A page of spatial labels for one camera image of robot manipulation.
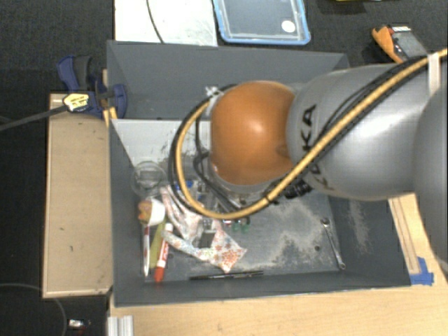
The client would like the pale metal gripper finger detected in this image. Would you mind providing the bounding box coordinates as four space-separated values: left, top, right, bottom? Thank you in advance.
198 218 216 249

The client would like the white floral cloth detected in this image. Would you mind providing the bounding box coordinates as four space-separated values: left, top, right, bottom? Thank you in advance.
159 185 248 274

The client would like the thin black stick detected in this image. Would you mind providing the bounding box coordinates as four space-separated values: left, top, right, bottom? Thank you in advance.
188 270 265 281

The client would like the red and white marker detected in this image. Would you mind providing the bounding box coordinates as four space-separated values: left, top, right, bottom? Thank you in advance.
153 222 174 284

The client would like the yellow-green stick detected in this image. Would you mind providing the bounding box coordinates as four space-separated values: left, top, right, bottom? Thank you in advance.
149 222 166 270

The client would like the white cup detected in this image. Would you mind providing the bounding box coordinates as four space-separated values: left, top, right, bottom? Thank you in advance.
144 198 167 227

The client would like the white and red toothbrush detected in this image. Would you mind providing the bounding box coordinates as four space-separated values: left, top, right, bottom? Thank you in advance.
142 223 152 278

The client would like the orange toy food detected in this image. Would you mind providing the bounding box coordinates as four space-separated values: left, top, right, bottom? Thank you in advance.
136 201 154 224

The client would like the grey metal bin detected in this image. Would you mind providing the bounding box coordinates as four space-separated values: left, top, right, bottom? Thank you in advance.
106 39 412 308

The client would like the clear glass cup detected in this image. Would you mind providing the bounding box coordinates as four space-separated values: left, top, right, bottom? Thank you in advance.
130 160 169 200

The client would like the silver wrench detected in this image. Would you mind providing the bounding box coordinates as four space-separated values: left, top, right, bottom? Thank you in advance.
319 217 347 271

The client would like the pale wood board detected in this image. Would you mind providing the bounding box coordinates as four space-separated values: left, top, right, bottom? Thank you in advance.
41 92 115 299

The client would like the black cylinder on white bracket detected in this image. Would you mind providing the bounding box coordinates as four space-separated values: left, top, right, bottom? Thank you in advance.
283 179 313 200

